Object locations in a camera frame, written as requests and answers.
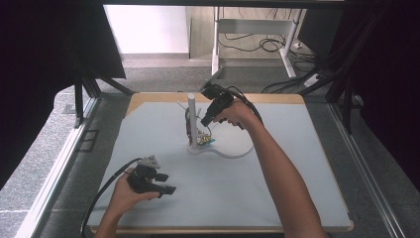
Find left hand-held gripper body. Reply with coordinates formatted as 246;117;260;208
127;155;162;194

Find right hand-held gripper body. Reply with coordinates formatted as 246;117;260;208
199;67;236;117

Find white key rack stand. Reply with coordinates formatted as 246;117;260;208
176;92;256;160

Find metal ring of keys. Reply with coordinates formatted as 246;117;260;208
196;126;217;147

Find person's right hand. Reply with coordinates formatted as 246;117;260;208
212;98;263;132

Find person's left hand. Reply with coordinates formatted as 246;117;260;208
110;167;161;218

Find pale grey table mat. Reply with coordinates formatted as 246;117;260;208
88;101;353;230

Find white power strip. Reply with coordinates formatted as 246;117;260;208
303;72;323;88

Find black metal stand struts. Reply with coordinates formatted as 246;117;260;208
262;6;390;135
72;62;137;130

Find black curtain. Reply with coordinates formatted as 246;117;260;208
0;0;127;191
330;0;420;194

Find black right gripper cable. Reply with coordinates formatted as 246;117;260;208
227;85;265;127

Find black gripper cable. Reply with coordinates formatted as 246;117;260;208
227;85;265;127
80;157;144;238

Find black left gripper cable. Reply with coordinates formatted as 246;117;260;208
80;157;144;238

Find black floor cables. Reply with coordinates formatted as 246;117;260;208
219;32;319;64

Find white desk frame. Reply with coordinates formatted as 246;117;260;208
211;6;305;79

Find aluminium frame rail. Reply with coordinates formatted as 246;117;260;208
13;97;101;238
327;102;398;238

